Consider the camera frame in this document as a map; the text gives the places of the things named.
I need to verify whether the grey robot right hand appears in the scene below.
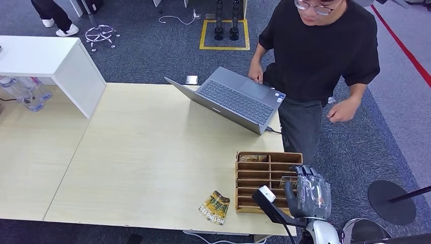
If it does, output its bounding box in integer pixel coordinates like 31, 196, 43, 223
284, 165, 332, 220

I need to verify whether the person's right hand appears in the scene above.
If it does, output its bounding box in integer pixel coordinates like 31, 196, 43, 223
248, 62, 264, 84

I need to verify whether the person's left hand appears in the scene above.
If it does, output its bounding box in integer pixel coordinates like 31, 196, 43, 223
326, 98, 361, 123

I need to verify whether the wooden slotted card organizer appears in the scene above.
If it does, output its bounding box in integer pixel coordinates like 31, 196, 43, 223
234, 151, 304, 215

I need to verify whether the yellow green hotel card sleeve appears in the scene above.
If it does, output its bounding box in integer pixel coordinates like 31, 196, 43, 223
198, 190, 231, 226

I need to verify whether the background person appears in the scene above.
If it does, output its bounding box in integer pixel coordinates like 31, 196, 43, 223
30, 0, 80, 37

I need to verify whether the grey open laptop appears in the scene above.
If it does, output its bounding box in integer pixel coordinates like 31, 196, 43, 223
164, 66, 287, 136

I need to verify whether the black robot leg stand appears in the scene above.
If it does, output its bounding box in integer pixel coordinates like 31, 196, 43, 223
229, 0, 240, 41
214, 0, 224, 41

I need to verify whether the black round stand base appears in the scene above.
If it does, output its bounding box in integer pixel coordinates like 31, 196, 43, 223
367, 180, 417, 226

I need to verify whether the red floor tape line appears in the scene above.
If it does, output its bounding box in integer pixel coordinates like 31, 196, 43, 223
370, 4, 431, 89

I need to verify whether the chrome star chair base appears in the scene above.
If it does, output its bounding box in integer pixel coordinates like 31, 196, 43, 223
84, 24, 121, 53

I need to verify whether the white desk riser shelf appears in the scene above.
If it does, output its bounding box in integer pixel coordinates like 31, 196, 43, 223
0, 35, 107, 119

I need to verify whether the clear plastic water bottle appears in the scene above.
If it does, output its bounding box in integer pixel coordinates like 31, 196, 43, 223
0, 76, 44, 112
17, 76, 53, 102

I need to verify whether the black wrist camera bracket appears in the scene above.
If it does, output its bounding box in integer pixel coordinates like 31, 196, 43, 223
252, 189, 307, 228

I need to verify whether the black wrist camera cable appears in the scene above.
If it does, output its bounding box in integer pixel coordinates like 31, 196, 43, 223
284, 224, 297, 244

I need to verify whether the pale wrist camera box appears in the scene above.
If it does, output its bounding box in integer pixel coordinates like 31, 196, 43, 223
258, 185, 277, 203

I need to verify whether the black laptop cable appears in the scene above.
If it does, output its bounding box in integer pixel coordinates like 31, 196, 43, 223
265, 126, 290, 147

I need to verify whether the white floor cable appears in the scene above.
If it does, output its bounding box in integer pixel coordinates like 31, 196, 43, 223
158, 9, 201, 26

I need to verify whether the white cable under desk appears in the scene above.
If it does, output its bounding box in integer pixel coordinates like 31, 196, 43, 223
181, 230, 270, 244

